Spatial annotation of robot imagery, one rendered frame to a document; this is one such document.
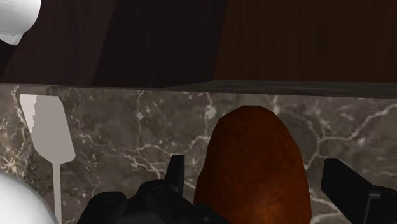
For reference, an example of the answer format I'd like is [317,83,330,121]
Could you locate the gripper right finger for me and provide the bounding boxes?
[320,158,397,224]

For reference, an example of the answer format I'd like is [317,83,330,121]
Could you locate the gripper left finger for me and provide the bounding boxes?
[76,154,195,224]

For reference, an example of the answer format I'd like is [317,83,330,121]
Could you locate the white round bowl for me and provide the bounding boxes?
[0,171,59,224]

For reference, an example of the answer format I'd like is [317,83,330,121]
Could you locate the brown oval potato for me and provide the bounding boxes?
[193,105,312,224]

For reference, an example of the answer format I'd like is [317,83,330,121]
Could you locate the white spatula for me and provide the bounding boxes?
[19,94,76,224]

